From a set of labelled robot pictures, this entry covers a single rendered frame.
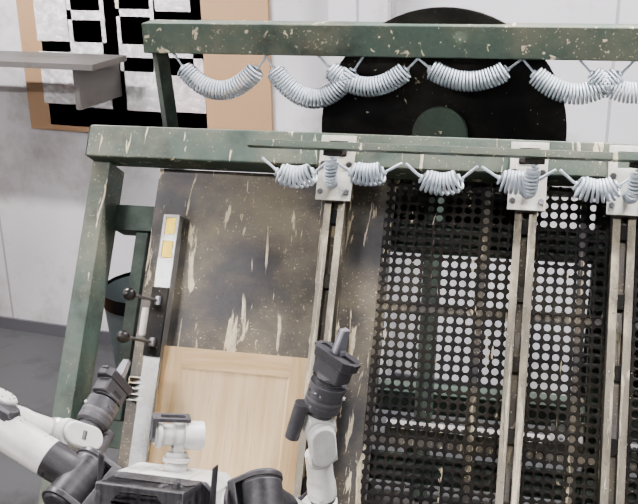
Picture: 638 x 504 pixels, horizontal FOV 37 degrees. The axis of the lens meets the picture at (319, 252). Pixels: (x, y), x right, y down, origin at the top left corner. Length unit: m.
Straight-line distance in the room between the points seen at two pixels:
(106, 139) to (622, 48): 1.57
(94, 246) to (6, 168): 3.26
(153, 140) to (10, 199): 3.37
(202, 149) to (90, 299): 0.55
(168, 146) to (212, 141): 0.13
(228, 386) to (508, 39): 1.35
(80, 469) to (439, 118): 1.58
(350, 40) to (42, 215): 3.35
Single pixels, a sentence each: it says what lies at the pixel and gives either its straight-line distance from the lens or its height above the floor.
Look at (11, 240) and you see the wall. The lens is 6.24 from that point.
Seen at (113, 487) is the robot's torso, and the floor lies 1.41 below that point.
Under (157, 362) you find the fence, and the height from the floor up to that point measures 1.34.
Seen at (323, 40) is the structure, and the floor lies 2.15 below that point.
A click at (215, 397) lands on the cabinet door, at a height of 1.26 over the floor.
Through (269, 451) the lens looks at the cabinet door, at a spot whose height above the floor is 1.14.
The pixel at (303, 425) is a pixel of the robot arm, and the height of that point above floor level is 1.40.
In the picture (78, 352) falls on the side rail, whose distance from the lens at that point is 2.83.
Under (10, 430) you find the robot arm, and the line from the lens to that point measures 2.33.
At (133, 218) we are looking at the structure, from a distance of 2.94.
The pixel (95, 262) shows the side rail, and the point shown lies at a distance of 2.86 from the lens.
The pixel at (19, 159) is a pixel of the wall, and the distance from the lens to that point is 6.02.
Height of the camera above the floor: 2.54
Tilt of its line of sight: 20 degrees down
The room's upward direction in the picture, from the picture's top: 1 degrees counter-clockwise
